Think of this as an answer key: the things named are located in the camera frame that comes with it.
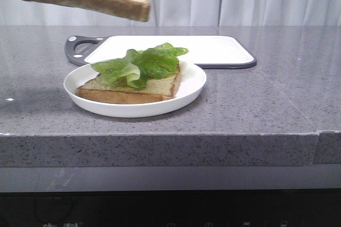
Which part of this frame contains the white and grey cutting board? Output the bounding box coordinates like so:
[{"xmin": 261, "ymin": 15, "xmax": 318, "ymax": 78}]
[{"xmin": 64, "ymin": 35, "xmax": 257, "ymax": 69}]

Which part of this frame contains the green lettuce leaf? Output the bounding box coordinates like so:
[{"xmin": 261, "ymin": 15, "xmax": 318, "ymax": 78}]
[
  {"xmin": 131, "ymin": 43, "xmax": 189, "ymax": 79},
  {"xmin": 91, "ymin": 49, "xmax": 147, "ymax": 89}
]

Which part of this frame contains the black appliance front panel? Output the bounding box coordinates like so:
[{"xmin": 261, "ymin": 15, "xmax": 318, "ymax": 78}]
[{"xmin": 1, "ymin": 189, "xmax": 340, "ymax": 226}]

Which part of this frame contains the white curtain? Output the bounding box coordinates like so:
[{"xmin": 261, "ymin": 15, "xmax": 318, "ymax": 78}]
[{"xmin": 1, "ymin": 0, "xmax": 340, "ymax": 26}]

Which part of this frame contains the white round plate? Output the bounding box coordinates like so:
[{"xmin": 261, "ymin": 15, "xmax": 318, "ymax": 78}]
[{"xmin": 63, "ymin": 61, "xmax": 206, "ymax": 118}]

